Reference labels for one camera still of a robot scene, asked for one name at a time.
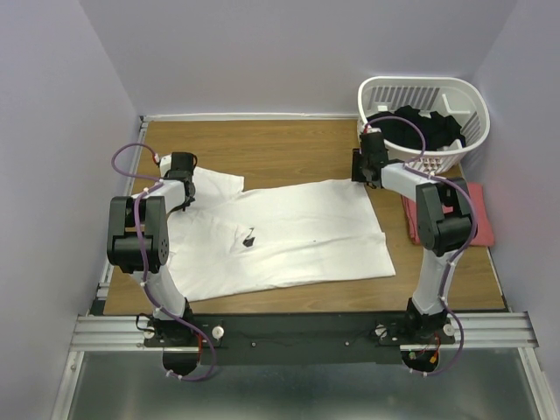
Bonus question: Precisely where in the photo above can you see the white printed t-shirt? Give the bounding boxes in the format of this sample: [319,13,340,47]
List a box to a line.
[167,168,396,301]

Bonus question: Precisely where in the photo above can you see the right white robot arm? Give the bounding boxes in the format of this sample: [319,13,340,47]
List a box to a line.
[352,130,478,343]

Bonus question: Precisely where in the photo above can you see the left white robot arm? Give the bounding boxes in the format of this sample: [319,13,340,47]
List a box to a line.
[107,152,202,346]

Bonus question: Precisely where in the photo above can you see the black clothes in basket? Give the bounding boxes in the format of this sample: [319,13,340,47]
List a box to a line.
[367,105,466,151]

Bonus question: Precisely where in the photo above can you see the white plastic laundry basket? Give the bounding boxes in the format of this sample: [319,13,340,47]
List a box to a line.
[357,76,490,173]

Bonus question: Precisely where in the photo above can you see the folded red t-shirt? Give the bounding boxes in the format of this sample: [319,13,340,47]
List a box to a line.
[401,182,495,248]

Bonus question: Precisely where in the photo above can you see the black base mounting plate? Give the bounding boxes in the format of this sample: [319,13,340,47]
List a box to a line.
[141,311,458,378]

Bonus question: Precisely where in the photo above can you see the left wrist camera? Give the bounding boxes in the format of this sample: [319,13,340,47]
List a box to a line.
[153,154,172,178]

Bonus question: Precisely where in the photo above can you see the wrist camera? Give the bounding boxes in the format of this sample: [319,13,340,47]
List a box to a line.
[362,124,382,135]
[153,154,172,178]

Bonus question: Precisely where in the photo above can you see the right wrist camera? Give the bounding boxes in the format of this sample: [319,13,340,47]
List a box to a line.
[362,124,382,135]

